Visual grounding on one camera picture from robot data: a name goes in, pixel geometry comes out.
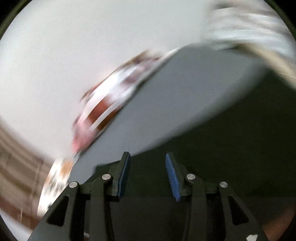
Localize floral bed sheet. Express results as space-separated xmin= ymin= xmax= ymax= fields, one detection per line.
xmin=38 ymin=157 xmax=75 ymax=216

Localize black pants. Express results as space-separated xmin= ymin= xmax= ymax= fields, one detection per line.
xmin=92 ymin=68 xmax=296 ymax=232

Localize grey mesh mattress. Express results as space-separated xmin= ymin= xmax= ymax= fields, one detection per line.
xmin=62 ymin=43 xmax=275 ymax=186

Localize checked red white pillow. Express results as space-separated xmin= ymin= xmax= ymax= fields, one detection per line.
xmin=71 ymin=49 xmax=167 ymax=154

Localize beige patterned curtain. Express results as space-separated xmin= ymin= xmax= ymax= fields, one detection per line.
xmin=0 ymin=124 xmax=50 ymax=224

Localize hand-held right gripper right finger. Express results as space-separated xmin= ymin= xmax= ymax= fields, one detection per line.
xmin=165 ymin=153 xmax=269 ymax=241

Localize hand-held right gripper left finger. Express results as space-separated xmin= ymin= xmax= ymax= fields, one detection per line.
xmin=28 ymin=152 xmax=131 ymax=241

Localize white striped cloth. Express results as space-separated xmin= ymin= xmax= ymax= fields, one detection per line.
xmin=207 ymin=0 xmax=293 ymax=52

